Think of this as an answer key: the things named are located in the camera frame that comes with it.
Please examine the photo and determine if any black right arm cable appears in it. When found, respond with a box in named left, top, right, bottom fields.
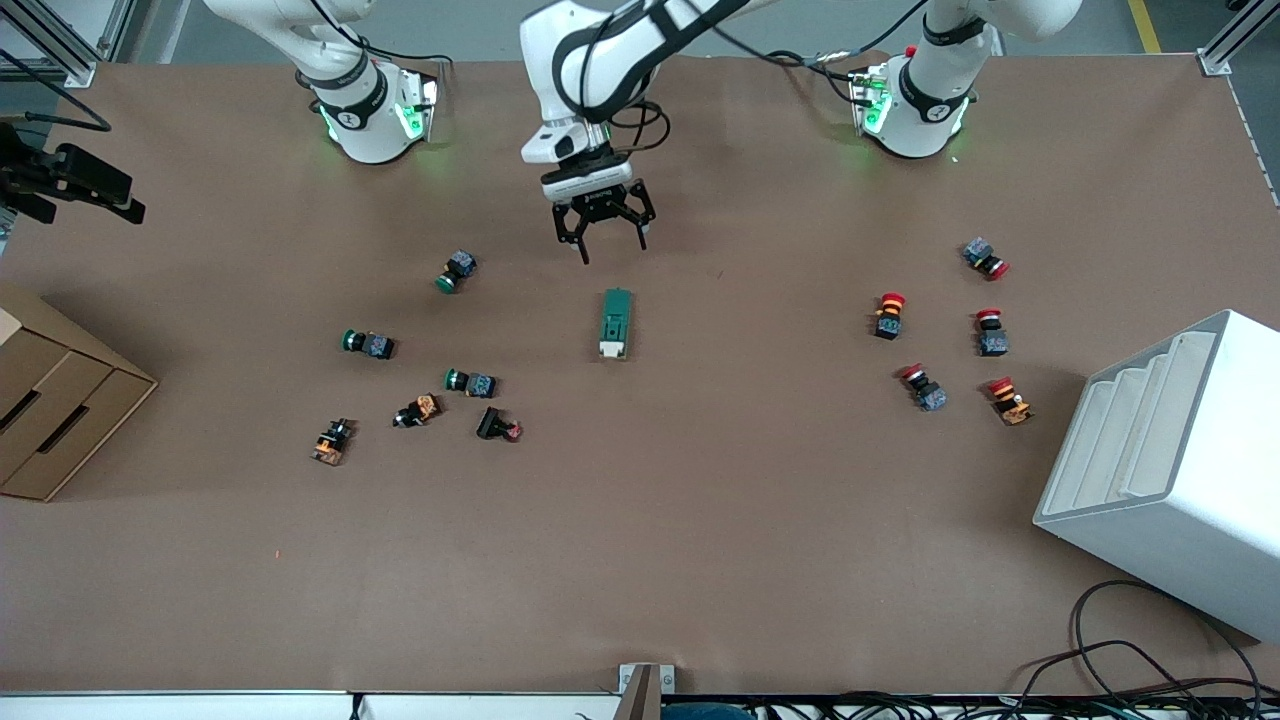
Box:
left=0, top=48, right=113, bottom=133

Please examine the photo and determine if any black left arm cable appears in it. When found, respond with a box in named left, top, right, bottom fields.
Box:
left=700, top=0, right=936, bottom=73

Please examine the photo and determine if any brown paper table cover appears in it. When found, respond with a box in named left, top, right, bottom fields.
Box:
left=0, top=50, right=1280, bottom=697

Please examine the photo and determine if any cardboard drawer box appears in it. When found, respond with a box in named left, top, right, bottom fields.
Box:
left=0, top=280, right=160, bottom=504

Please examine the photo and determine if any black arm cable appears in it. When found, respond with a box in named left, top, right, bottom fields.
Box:
left=700, top=0, right=936, bottom=73
left=0, top=48, right=113, bottom=133

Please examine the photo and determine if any green load switch white lever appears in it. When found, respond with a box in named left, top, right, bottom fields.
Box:
left=598, top=288, right=635, bottom=361

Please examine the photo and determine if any aluminium frame profile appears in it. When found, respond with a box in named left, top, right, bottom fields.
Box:
left=0, top=0, right=137, bottom=90
left=1196, top=0, right=1280, bottom=77

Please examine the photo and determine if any white stepped storage rack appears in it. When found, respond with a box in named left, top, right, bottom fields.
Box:
left=1032, top=308, right=1280, bottom=645

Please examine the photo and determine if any green push button switch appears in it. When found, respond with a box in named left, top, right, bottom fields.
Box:
left=443, top=367, right=499, bottom=400
left=341, top=328, right=397, bottom=362
left=435, top=249, right=478, bottom=295

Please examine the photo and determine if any black switch with red tip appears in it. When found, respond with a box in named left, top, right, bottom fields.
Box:
left=475, top=405, right=525, bottom=444

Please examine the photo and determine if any metal table edge bracket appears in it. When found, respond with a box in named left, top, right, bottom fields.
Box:
left=617, top=662, right=677, bottom=720

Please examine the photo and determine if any white table edge rail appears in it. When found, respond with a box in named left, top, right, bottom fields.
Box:
left=0, top=689, right=623, bottom=720

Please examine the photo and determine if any black orange selector switch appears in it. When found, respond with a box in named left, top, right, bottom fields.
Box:
left=392, top=393, right=444, bottom=430
left=310, top=417, right=357, bottom=468

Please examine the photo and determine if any black looped floor cable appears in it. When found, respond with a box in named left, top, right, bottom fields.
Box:
left=1018, top=578, right=1267, bottom=720

